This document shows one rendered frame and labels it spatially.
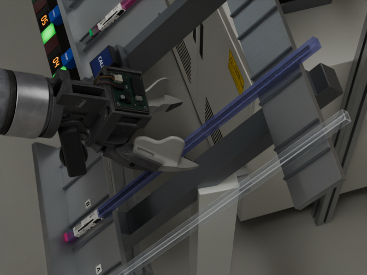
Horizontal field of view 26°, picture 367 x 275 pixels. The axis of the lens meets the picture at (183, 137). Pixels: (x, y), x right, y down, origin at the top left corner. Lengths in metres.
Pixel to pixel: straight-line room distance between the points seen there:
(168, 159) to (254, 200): 0.94
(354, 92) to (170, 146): 0.71
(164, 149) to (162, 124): 1.24
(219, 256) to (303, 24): 0.54
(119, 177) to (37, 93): 0.67
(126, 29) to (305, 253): 0.88
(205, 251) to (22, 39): 1.31
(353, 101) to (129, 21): 0.50
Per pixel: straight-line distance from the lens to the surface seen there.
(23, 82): 0.91
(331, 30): 1.62
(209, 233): 1.24
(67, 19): 1.48
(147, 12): 1.35
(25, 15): 2.51
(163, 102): 1.05
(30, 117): 0.90
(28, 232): 2.08
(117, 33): 1.39
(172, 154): 0.98
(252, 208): 1.95
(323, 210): 2.01
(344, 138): 1.74
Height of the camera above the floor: 1.81
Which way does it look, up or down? 56 degrees down
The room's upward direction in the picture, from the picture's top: straight up
